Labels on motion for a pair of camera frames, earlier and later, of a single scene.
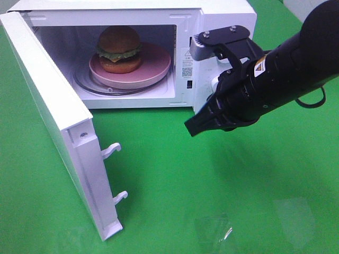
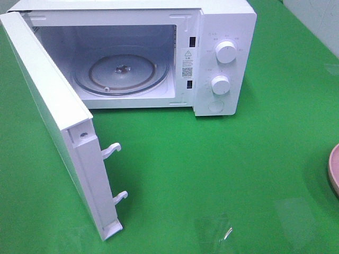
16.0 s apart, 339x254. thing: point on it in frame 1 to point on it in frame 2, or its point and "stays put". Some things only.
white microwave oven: (130, 54) stays put
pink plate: (155, 62) to (333, 169)
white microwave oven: (68, 126) stays put
